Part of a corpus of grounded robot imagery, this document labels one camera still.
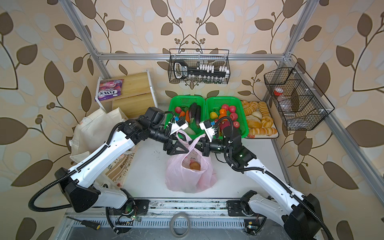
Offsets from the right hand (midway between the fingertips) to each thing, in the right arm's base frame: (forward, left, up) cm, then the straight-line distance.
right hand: (190, 144), depth 66 cm
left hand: (0, +1, +1) cm, 2 cm away
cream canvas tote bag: (+13, +53, -8) cm, 55 cm away
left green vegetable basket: (+42, 0, -21) cm, 48 cm away
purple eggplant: (+39, -5, -25) cm, 46 cm away
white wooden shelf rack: (+29, +28, +4) cm, 41 cm away
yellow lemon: (+38, -16, -24) cm, 47 cm away
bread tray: (+31, -49, -24) cm, 62 cm away
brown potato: (0, -2, -24) cm, 24 cm away
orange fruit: (+39, -23, -24) cm, 51 cm away
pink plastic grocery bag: (-11, -1, -5) cm, 12 cm away
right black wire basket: (+17, -56, +6) cm, 58 cm away
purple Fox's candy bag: (+32, +44, +7) cm, 55 cm away
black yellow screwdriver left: (-25, +49, -27) cm, 62 cm away
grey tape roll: (-26, +9, -24) cm, 37 cm away
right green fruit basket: (+47, -21, -25) cm, 58 cm away
